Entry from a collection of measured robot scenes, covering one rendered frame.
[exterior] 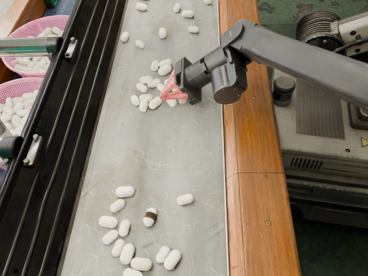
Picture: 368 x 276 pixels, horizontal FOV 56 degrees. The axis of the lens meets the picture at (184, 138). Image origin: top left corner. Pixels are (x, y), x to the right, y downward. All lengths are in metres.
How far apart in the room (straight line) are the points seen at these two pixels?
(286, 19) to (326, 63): 1.94
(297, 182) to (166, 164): 0.59
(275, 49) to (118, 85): 0.45
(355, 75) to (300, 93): 0.76
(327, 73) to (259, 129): 0.27
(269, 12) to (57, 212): 2.31
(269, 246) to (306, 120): 0.64
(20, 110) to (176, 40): 0.47
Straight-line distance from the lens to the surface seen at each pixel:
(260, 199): 0.68
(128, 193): 0.70
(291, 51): 0.61
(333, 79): 0.54
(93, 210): 0.72
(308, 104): 1.25
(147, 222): 0.67
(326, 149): 1.15
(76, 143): 0.39
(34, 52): 0.45
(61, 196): 0.36
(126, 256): 0.65
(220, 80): 0.69
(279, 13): 2.55
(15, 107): 0.97
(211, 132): 0.79
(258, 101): 0.83
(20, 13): 1.27
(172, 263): 0.63
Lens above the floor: 1.36
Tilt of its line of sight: 52 degrees down
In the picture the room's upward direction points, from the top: 5 degrees counter-clockwise
